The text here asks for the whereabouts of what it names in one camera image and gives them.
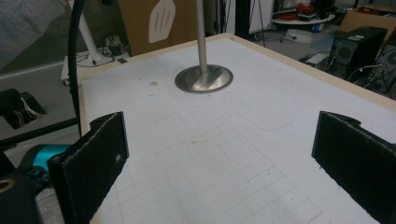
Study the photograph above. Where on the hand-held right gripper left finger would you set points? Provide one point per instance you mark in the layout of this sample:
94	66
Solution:
90	168

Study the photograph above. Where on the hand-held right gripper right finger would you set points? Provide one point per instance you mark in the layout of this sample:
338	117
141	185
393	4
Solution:
358	165

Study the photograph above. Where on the wooden slotted spatula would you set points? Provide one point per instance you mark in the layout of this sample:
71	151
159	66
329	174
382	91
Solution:
162	25

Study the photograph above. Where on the metal utensil stand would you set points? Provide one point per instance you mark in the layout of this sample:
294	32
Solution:
201	37

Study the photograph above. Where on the black computer tower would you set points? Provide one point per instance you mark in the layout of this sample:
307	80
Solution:
355	49

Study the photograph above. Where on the white grid mat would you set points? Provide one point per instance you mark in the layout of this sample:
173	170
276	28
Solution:
218	155

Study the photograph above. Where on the white stand base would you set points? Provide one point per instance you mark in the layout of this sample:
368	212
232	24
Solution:
88	37

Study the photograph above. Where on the white paper sheet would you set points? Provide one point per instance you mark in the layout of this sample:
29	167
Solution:
299	35

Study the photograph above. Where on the blue roll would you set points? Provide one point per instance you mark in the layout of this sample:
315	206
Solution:
317	27

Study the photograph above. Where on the cardboard box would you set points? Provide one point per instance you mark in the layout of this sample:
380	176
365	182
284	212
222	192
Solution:
367	21

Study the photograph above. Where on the brown cardboard panel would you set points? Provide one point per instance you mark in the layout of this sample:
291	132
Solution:
137	28

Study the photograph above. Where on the white round table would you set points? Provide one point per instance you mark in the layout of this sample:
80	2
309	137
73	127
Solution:
299	20

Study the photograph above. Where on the white board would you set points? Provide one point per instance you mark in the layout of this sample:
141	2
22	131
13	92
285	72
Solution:
261	15

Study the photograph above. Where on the black frame bar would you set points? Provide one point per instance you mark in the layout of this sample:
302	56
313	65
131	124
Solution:
37	132

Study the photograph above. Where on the black frame post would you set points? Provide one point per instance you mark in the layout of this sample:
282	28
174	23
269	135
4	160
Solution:
243	15

